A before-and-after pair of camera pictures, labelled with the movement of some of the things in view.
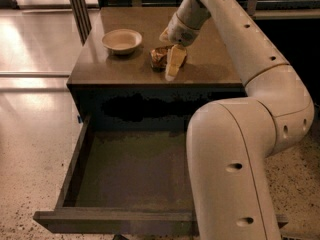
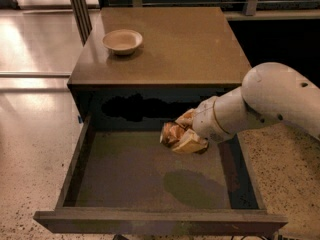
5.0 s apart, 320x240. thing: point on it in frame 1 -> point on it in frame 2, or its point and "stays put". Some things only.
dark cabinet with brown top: x=115 y=88 stays put
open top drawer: x=125 y=182 stays put
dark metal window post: x=79 y=9 stays put
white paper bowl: x=121 y=41 stays put
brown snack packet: x=159 y=58 -> x=170 y=133
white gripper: x=180 y=32 -> x=204 y=121
